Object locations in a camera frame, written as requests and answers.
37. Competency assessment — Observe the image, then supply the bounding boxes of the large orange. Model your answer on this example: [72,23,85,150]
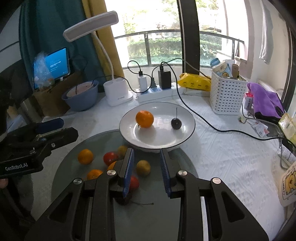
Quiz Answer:
[135,110,154,128]

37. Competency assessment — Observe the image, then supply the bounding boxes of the purple cloth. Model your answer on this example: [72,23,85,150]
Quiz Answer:
[247,82,285,122]

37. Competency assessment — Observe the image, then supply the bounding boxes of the black charger adapter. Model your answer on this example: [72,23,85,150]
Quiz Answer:
[158,65,171,90]

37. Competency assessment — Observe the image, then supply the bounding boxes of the small yellow fruit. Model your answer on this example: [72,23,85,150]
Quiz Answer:
[117,145,128,160]

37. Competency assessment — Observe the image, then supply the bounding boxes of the yellow bear printed bag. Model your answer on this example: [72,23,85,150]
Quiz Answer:
[278,162,296,207]

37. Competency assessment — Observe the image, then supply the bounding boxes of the black cable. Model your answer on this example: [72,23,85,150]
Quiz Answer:
[151,58,296,144]

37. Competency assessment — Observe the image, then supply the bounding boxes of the dark cherry with stem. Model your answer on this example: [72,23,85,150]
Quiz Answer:
[171,108,182,130]

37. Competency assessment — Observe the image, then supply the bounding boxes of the cardboard box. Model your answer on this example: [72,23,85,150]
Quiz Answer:
[34,72,83,117]

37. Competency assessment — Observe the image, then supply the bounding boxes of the white bowl dark rim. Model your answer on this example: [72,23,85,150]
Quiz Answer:
[119,102,196,153]

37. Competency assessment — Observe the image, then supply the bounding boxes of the blue plastic basin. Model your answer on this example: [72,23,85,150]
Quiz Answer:
[62,80,99,111]

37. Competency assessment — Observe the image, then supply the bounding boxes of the white desk lamp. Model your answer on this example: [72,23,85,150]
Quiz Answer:
[63,11,133,106]

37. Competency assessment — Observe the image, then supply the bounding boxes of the red tomato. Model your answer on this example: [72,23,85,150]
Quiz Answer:
[129,175,139,192]
[103,152,118,166]

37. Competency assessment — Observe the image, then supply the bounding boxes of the small orange mandarin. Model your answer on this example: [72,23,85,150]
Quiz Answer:
[77,149,94,165]

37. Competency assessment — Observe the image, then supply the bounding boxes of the crumpled clear plastic bag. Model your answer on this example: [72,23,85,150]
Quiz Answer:
[34,52,54,90]

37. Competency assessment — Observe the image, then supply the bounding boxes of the teal curtain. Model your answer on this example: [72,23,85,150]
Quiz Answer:
[19,1,106,84]

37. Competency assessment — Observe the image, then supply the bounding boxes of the white charger plug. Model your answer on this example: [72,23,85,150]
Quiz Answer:
[138,70,148,92]

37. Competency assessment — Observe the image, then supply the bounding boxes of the round glass tray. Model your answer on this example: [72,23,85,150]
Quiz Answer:
[52,130,180,240]

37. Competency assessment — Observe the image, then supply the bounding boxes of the white power strip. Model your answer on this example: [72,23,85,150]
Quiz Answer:
[134,83,184,102]

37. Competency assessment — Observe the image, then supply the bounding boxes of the tablet with blue screen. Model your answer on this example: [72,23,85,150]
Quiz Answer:
[33,47,70,90]

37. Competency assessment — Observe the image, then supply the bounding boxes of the white perforated basket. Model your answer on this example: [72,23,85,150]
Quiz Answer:
[210,71,248,115]

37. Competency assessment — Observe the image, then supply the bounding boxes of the yellow curtain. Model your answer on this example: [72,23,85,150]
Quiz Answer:
[82,0,124,77]

